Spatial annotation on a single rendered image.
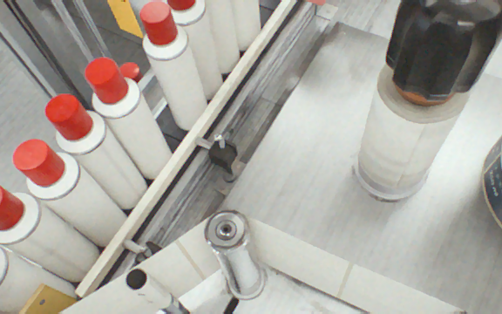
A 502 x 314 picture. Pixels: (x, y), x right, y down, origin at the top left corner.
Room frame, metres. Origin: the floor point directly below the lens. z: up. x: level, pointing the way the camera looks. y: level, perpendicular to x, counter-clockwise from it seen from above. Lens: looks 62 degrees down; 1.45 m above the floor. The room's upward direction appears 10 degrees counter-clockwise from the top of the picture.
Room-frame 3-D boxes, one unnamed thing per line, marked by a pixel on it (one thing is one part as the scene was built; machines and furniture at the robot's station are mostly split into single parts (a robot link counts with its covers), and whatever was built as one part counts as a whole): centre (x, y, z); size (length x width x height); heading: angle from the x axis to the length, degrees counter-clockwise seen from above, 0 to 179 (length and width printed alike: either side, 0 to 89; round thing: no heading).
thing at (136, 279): (0.11, 0.11, 0.97); 0.02 x 0.02 x 0.19
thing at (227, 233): (0.14, 0.03, 0.97); 0.05 x 0.05 x 0.19
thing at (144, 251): (0.18, 0.15, 0.89); 0.06 x 0.03 x 0.12; 52
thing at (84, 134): (0.28, 0.17, 0.98); 0.05 x 0.05 x 0.20
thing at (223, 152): (0.30, 0.04, 0.89); 0.03 x 0.03 x 0.12; 52
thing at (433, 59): (0.25, -0.17, 1.03); 0.09 x 0.09 x 0.30
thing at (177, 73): (0.38, 0.08, 0.98); 0.05 x 0.05 x 0.20
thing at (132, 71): (0.50, 0.17, 0.85); 0.03 x 0.03 x 0.03
